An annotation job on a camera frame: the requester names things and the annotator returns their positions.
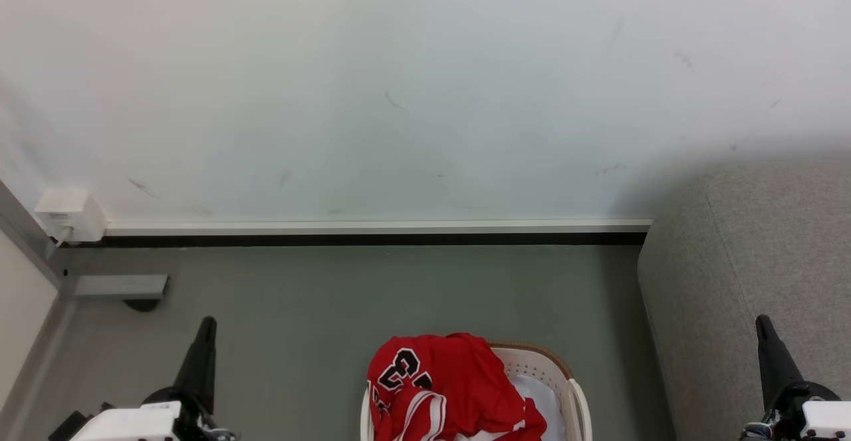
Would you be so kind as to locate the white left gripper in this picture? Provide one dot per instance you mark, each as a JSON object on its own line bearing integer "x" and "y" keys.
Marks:
{"x": 126, "y": 422}

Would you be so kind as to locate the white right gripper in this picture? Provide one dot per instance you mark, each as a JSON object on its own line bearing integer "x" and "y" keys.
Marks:
{"x": 821, "y": 418}

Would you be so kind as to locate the red shorts white stripes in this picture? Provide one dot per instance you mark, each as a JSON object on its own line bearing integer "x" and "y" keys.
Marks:
{"x": 425, "y": 418}

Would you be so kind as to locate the red basketball jersey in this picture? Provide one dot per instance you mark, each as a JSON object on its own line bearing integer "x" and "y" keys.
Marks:
{"x": 459, "y": 368}

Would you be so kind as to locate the cream plastic laundry basket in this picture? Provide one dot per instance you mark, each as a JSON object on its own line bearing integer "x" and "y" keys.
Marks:
{"x": 562, "y": 378}

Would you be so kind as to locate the black door stopper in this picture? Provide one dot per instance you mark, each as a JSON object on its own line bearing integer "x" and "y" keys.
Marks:
{"x": 141, "y": 304}

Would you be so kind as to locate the white and black baseboard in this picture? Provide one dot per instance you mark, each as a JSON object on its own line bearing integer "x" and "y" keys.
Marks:
{"x": 372, "y": 231}

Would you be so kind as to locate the white garment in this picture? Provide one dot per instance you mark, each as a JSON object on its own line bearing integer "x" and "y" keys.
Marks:
{"x": 542, "y": 401}

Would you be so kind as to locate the grey metal floor bracket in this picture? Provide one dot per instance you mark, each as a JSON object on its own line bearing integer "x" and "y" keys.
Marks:
{"x": 120, "y": 286}

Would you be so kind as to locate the white wall socket box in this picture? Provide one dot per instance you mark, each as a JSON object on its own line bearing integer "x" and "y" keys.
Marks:
{"x": 72, "y": 215}

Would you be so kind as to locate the grey metal door frame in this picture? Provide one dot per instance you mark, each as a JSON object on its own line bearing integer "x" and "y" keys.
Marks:
{"x": 26, "y": 241}

